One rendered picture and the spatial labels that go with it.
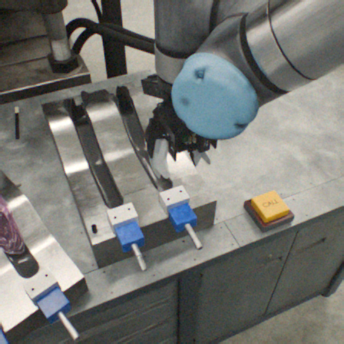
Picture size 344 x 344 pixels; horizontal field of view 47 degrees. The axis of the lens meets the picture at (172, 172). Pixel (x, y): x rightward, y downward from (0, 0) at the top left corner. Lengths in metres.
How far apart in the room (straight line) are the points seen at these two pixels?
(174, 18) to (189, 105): 0.17
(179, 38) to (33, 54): 1.05
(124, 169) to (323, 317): 1.12
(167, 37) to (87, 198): 0.43
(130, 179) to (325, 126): 0.58
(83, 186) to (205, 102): 0.56
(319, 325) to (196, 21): 1.42
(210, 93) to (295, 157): 0.75
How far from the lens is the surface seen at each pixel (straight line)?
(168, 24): 0.49
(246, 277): 1.19
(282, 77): 0.32
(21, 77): 1.40
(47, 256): 0.81
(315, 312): 1.75
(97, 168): 0.89
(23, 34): 1.64
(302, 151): 1.08
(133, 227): 0.75
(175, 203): 0.77
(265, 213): 0.87
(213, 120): 0.34
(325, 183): 1.02
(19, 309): 0.77
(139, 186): 0.84
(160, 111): 0.59
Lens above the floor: 1.52
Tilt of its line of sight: 47 degrees down
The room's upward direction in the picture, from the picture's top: straight up
